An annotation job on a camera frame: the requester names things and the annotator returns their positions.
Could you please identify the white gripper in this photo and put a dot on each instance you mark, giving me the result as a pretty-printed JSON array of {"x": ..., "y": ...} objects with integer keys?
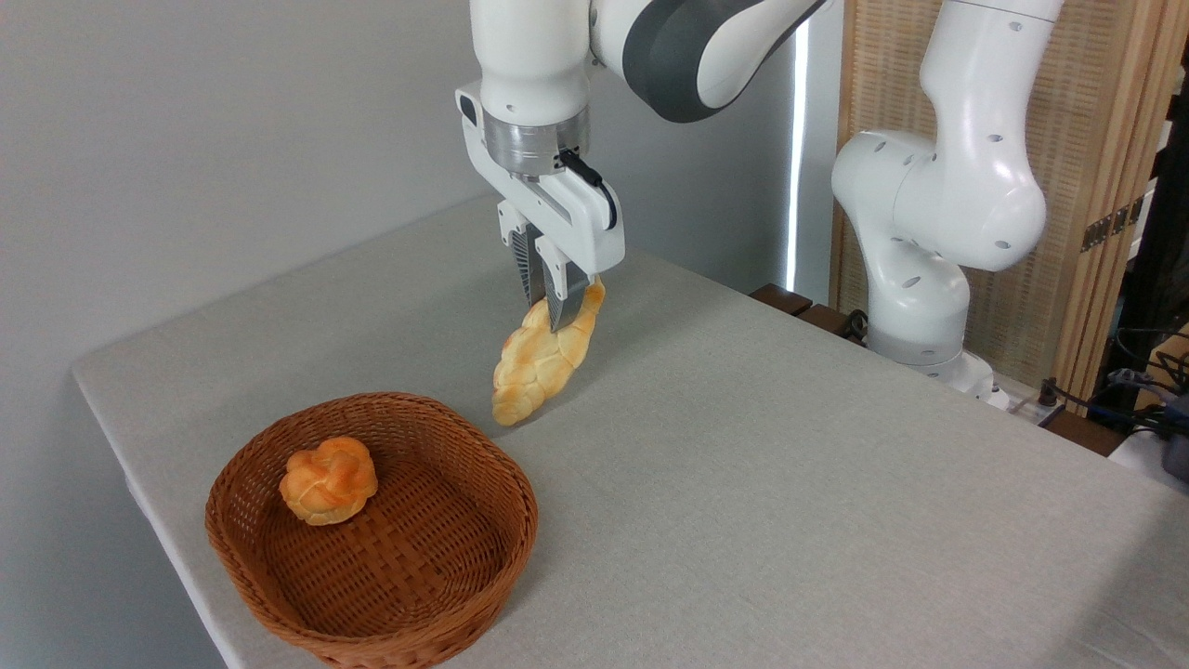
[{"x": 576, "y": 228}]

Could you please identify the long braided bread loaf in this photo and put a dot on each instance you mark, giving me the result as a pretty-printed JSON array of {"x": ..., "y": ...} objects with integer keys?
[{"x": 539, "y": 372}]

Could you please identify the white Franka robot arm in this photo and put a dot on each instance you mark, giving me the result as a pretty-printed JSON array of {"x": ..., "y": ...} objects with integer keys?
[{"x": 529, "y": 56}]

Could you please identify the grey tablecloth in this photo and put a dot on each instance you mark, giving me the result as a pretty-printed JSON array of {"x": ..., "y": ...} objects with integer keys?
[{"x": 743, "y": 465}]

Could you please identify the small round braided bun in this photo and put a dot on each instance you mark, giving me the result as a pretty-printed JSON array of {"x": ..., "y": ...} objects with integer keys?
[{"x": 325, "y": 483}]

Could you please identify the brown wicker basket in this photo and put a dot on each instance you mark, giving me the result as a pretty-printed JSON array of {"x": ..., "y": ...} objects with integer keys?
[{"x": 437, "y": 576}]

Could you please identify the black screen hinge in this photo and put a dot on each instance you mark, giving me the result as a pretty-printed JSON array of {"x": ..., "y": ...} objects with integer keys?
[{"x": 1110, "y": 226}]

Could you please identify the black upright stand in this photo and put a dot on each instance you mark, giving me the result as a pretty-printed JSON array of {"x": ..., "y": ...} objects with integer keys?
[{"x": 1156, "y": 260}]

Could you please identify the grey box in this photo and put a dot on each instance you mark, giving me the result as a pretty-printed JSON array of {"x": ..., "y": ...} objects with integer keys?
[{"x": 1178, "y": 446}]

